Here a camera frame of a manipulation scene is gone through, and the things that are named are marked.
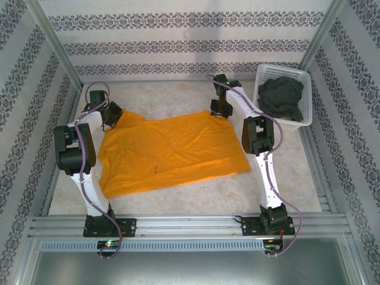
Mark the aluminium back rail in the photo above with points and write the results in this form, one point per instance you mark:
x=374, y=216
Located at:
x=166, y=80

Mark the sheet metal shelf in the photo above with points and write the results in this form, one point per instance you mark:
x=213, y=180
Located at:
x=190, y=267

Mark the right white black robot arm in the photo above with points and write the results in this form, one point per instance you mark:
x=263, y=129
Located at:
x=258, y=139

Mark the dark grey t-shirt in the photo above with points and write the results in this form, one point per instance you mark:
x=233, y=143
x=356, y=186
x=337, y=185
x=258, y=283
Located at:
x=279, y=95

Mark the aluminium side rail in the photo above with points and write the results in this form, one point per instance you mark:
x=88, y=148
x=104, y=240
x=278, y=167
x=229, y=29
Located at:
x=320, y=178
x=53, y=178

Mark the white plastic mesh basket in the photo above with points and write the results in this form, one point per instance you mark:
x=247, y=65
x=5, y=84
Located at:
x=279, y=70

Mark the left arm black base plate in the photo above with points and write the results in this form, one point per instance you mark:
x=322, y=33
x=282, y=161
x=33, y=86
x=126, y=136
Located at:
x=130, y=227

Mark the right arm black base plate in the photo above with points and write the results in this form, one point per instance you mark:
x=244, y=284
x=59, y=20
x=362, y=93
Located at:
x=249, y=227

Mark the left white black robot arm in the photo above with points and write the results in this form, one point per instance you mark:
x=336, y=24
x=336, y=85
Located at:
x=68, y=157

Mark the right controller board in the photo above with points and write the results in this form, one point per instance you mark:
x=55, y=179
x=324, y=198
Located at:
x=271, y=245

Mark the aluminium frame post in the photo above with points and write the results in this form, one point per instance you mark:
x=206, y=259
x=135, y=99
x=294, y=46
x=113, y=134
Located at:
x=320, y=32
x=50, y=38

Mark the left controller board green light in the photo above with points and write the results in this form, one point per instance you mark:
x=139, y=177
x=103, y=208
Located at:
x=110, y=244

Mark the aluminium mounting rail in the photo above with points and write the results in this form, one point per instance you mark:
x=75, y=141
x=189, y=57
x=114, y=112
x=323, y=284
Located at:
x=190, y=224

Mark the orange t-shirt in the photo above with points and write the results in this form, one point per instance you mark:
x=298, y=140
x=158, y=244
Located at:
x=178, y=148

